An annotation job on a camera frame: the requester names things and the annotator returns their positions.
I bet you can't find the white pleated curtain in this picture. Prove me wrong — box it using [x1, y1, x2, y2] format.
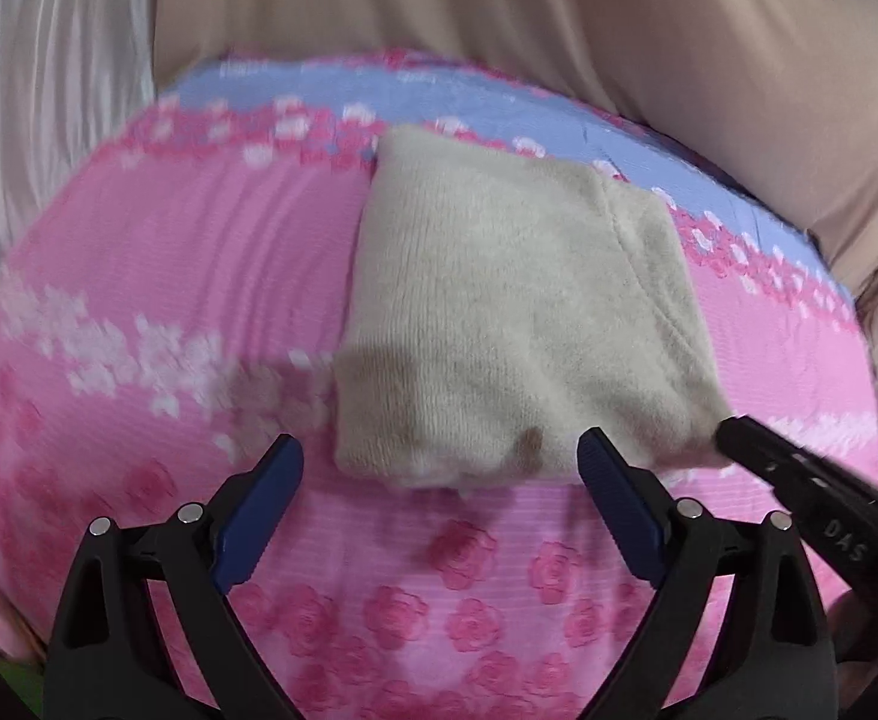
[0, 0, 161, 308]

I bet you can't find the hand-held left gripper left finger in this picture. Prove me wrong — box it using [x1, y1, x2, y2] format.
[40, 433, 306, 720]

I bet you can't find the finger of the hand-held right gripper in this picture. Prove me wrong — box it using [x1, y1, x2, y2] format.
[714, 415, 878, 520]

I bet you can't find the beige knit garment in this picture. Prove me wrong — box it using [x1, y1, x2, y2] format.
[332, 124, 740, 494]

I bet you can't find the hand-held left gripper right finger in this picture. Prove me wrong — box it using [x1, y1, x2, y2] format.
[576, 426, 839, 720]

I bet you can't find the beige curtain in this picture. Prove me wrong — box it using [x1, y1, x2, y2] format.
[151, 0, 878, 301]

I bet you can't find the pink floral blanket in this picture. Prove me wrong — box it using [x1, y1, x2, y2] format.
[0, 47, 878, 720]

